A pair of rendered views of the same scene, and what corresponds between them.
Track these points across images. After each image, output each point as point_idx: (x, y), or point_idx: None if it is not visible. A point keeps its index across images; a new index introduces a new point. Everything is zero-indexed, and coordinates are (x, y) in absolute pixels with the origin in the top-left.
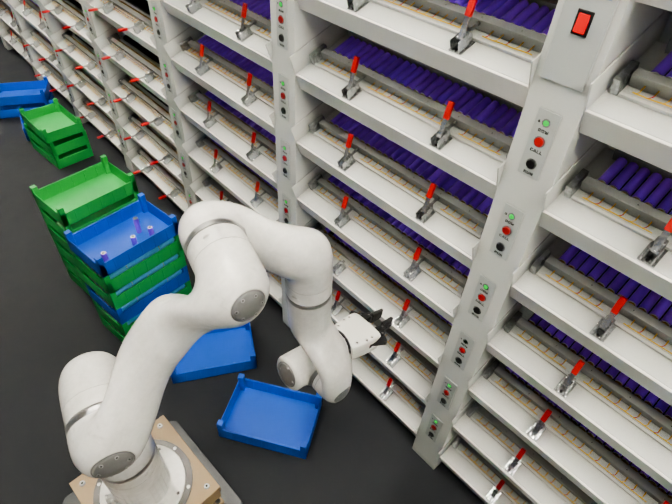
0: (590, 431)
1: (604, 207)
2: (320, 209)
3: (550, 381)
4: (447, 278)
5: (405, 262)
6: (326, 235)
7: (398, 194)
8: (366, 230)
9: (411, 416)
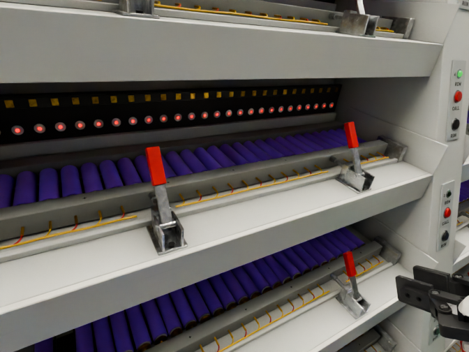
0: (465, 198)
1: None
2: (63, 275)
3: None
4: (361, 161)
5: (326, 184)
6: None
7: (294, 29)
8: (225, 206)
9: None
